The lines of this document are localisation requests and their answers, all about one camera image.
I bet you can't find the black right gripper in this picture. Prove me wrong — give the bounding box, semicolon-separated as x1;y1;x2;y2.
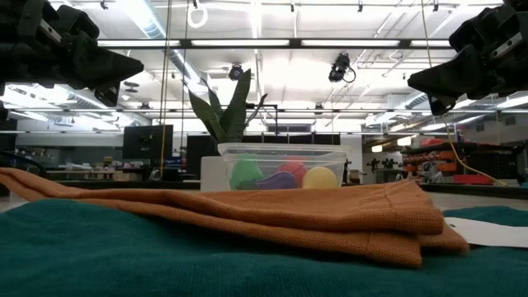
407;15;528;117

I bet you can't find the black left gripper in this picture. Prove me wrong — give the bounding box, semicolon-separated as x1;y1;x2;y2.
27;11;144;108

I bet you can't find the yellow toy lemon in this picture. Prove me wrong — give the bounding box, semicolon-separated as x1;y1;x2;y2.
301;165;340;191

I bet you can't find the light green toy fruit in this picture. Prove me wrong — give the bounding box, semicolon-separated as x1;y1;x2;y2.
229;153;266;191

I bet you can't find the red toy tomato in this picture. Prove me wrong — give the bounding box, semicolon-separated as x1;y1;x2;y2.
276;158;309;183

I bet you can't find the purple toy eggplant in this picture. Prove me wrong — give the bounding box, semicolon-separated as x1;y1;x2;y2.
257;170;299;191

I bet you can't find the clear plastic tupperware container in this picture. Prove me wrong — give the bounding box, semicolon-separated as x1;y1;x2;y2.
217;142;350;192

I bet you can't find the black background monitor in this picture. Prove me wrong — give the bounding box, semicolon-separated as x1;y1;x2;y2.
122;124;175;162

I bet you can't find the shelf with orange bins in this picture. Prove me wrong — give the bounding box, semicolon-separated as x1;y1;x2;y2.
401;137;528;187

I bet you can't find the background work table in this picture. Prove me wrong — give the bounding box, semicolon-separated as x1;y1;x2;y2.
44;163;125;183

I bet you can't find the round black ceiling fixture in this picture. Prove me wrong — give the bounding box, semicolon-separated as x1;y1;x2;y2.
228;63;245;82

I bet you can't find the black partition panel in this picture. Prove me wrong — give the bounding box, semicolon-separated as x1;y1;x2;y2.
186;134;219;180

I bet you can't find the artificial plant in white pot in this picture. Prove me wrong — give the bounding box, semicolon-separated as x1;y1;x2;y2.
187;68;269;193

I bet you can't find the white paper tag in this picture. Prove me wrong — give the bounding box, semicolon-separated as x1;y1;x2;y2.
444;216;528;249

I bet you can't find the dark green cloth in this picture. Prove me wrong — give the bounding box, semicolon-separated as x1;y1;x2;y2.
0;198;528;297

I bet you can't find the folded orange cloth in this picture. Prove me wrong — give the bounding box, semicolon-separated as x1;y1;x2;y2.
0;166;471;269

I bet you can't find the yellow hanging cable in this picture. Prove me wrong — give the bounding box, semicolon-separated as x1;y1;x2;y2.
420;0;509;188

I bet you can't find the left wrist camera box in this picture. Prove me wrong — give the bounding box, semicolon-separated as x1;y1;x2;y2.
57;3;101;43

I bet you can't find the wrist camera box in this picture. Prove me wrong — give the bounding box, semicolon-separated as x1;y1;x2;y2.
448;5;494;47
57;3;101;43

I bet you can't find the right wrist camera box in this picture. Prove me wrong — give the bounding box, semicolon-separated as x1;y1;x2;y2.
448;5;494;47

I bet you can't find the black overhead frame bar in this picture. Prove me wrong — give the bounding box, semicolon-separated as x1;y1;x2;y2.
97;37;455;50

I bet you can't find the white hanging ring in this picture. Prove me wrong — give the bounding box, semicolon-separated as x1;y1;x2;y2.
186;3;210;30

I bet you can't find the black hanging camera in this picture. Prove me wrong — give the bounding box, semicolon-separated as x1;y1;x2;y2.
328;52;357;84

